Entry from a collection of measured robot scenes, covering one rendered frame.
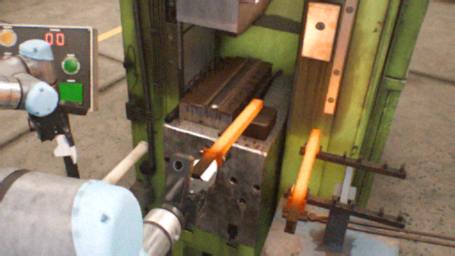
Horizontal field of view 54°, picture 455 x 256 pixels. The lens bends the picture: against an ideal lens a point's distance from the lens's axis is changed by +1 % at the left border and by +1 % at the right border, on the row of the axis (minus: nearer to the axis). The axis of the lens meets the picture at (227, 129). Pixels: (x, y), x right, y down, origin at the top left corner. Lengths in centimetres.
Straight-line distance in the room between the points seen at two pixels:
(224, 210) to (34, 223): 119
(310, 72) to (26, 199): 109
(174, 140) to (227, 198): 28
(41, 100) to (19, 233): 59
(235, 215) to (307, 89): 52
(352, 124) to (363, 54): 25
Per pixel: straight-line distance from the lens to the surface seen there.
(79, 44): 158
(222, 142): 109
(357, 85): 147
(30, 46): 125
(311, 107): 152
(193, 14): 138
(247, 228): 167
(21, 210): 53
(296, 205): 117
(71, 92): 157
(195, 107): 152
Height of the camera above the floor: 177
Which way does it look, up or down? 34 degrees down
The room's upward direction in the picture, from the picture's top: 3 degrees clockwise
